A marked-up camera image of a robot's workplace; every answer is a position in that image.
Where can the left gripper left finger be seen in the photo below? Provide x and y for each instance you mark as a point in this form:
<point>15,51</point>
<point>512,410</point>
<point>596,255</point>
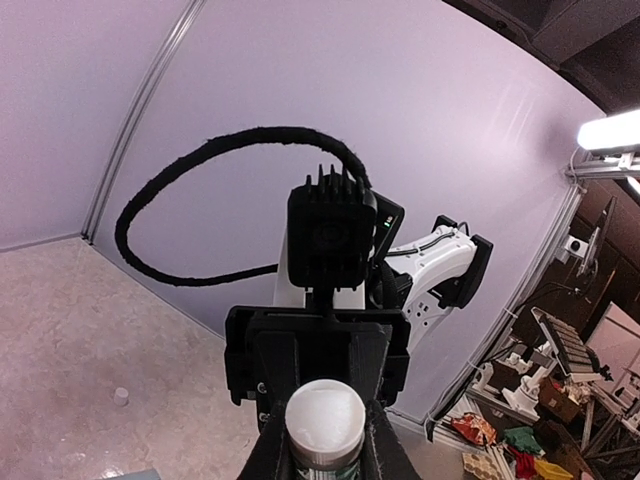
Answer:
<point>270,458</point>

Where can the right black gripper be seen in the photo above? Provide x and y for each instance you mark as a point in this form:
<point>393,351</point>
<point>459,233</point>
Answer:
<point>270,352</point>

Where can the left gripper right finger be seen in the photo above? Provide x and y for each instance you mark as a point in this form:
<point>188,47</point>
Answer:
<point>383,457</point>

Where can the small green white glue stick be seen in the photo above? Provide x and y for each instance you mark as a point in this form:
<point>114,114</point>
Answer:
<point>325,422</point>

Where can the teal paper envelope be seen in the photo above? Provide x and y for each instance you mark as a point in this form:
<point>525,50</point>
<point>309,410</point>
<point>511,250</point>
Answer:
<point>149,474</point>

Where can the small white glue cap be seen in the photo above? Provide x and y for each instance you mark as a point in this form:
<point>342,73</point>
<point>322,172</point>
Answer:
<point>121,396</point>

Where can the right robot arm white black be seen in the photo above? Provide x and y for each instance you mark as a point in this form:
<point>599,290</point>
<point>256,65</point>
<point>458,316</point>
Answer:
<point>425,279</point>

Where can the ceiling light bar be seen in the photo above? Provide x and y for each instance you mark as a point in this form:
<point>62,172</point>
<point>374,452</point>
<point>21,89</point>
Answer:
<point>618,133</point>

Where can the right aluminium frame post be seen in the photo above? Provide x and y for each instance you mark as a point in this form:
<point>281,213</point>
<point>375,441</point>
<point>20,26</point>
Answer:
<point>135,113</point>

